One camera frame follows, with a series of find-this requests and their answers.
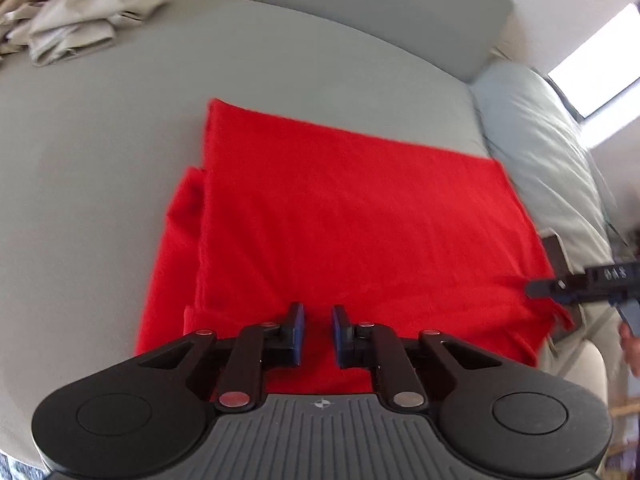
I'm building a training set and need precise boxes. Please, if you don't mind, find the cream garment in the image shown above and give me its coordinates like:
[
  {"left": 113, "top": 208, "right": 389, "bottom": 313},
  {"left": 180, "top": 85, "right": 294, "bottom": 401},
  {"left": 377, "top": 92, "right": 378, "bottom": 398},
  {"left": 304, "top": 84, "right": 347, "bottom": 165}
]
[{"left": 0, "top": 0, "right": 173, "bottom": 67}]

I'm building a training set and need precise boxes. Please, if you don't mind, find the black framed window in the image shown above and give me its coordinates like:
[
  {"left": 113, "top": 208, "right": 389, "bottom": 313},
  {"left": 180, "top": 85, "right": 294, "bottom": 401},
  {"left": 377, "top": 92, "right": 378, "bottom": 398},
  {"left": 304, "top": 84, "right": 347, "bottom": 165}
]
[{"left": 547, "top": 2, "right": 640, "bottom": 121}]

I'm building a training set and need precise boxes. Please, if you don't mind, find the grey pillow with piped edge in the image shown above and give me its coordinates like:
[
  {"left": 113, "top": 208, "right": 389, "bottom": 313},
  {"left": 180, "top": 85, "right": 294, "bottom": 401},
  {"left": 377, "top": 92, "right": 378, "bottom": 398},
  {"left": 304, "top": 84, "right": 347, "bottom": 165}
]
[{"left": 470, "top": 60, "right": 626, "bottom": 271}]

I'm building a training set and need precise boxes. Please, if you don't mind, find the grey padded headboard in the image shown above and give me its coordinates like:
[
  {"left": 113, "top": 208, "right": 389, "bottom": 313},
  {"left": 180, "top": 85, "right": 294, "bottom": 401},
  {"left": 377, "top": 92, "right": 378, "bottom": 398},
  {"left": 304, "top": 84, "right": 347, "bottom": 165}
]
[{"left": 135, "top": 0, "right": 516, "bottom": 83}]

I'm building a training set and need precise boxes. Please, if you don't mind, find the red garment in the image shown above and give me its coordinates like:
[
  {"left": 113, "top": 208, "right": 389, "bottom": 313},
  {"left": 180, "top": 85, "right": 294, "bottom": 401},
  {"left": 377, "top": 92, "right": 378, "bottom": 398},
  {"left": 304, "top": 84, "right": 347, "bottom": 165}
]
[{"left": 135, "top": 98, "right": 576, "bottom": 396}]

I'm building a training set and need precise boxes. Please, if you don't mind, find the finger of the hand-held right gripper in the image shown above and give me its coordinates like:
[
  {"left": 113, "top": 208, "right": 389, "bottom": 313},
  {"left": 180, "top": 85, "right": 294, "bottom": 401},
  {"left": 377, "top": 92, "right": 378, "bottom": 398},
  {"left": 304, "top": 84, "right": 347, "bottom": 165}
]
[{"left": 525, "top": 276, "right": 587, "bottom": 305}]

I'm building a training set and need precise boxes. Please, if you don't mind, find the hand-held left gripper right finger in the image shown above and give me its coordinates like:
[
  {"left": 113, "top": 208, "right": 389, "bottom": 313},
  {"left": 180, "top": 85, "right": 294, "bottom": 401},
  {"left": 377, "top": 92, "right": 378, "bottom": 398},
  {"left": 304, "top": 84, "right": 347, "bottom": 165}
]
[{"left": 332, "top": 304, "right": 506, "bottom": 413}]

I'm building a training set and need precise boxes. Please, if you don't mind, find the person's right hand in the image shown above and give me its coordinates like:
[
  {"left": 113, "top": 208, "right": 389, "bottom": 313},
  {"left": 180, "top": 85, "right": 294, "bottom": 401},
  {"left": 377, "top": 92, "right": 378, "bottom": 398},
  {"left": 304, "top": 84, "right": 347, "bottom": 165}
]
[{"left": 619, "top": 322, "right": 640, "bottom": 378}]

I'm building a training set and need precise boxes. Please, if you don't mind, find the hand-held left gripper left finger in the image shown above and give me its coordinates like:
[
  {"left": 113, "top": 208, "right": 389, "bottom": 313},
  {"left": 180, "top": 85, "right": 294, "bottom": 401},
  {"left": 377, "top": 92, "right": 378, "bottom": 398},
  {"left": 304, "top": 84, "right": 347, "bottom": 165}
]
[{"left": 137, "top": 301, "right": 306, "bottom": 413}]

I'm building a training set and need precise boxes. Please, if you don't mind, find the plain grey pillow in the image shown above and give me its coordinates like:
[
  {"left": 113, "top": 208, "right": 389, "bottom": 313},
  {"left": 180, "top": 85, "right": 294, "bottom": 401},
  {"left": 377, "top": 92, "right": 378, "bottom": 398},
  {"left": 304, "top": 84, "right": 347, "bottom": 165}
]
[{"left": 542, "top": 210, "right": 631, "bottom": 411}]

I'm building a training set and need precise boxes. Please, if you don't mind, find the patterned floor mat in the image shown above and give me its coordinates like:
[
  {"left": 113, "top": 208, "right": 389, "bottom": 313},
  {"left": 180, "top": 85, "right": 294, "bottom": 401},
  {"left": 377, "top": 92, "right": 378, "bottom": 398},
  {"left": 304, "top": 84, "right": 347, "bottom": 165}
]
[{"left": 0, "top": 450, "right": 48, "bottom": 480}]

